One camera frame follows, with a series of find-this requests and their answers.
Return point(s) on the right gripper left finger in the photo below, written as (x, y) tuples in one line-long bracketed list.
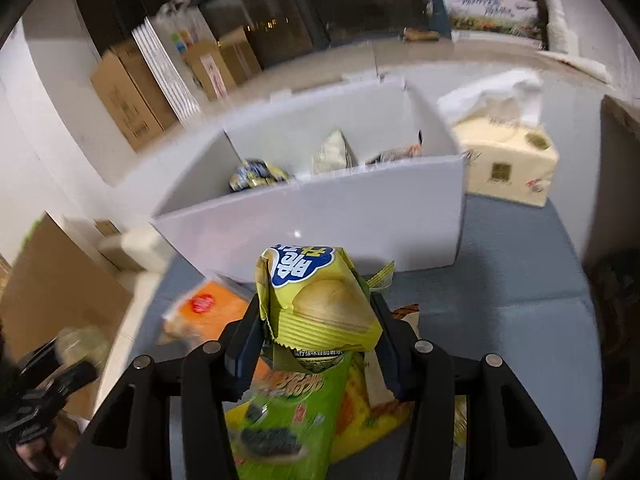
[(243, 340)]

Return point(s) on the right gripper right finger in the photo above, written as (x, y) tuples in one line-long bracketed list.
[(394, 349)]

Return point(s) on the orange cracker package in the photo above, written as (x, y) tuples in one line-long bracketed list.
[(202, 313)]

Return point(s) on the green white snack bag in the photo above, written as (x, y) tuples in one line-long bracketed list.
[(255, 173)]

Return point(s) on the black yellow chip bag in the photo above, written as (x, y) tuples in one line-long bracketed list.
[(369, 410)]

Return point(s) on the green seaweed snack bag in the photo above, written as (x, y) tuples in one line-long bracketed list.
[(286, 428)]

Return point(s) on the flat cardboard sheet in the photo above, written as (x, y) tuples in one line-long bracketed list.
[(54, 285)]

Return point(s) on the white open storage box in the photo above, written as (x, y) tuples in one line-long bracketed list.
[(407, 212)]

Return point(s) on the brown patterned snack bag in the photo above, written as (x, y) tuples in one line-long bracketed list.
[(412, 151)]

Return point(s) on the white tall snack bag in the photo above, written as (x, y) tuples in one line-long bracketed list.
[(334, 154)]

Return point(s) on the yellow tissue box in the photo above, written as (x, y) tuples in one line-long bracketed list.
[(497, 123)]

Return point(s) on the small cardboard box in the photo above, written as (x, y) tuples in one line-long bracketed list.
[(223, 65)]

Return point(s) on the large cardboard box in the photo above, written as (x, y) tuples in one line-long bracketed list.
[(130, 93)]

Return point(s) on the white dotted paper bag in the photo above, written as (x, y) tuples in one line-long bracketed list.
[(163, 39)]

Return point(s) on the blue white gift box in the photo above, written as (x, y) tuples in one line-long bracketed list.
[(513, 18)]

